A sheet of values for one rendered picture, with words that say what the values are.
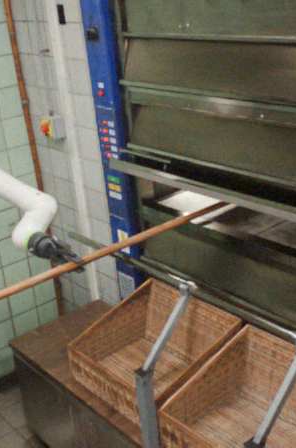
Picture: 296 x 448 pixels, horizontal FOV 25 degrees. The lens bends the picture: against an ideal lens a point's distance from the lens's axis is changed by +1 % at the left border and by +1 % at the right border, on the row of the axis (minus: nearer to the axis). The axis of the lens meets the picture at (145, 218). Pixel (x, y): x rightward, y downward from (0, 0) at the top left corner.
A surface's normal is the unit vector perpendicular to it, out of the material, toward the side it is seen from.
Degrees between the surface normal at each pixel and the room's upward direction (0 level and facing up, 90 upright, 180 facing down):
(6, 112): 90
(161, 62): 69
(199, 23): 90
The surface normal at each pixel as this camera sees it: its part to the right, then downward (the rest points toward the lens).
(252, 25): -0.78, 0.30
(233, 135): -0.77, -0.03
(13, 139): 0.62, 0.22
